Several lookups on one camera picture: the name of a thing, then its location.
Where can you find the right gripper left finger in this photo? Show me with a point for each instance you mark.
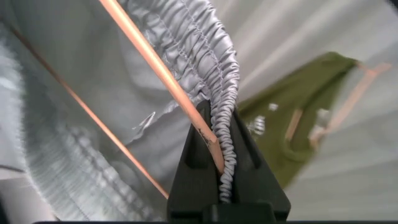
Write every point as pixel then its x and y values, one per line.
pixel 192 186

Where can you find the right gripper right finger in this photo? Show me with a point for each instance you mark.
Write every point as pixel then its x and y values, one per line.
pixel 258 186

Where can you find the green shirt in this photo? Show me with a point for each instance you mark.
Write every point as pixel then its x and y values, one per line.
pixel 280 149

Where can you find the pink clothes hanger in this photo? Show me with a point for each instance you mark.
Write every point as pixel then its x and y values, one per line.
pixel 351 99
pixel 155 62

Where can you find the pale grey shorts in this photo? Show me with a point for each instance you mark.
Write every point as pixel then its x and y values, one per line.
pixel 93 62

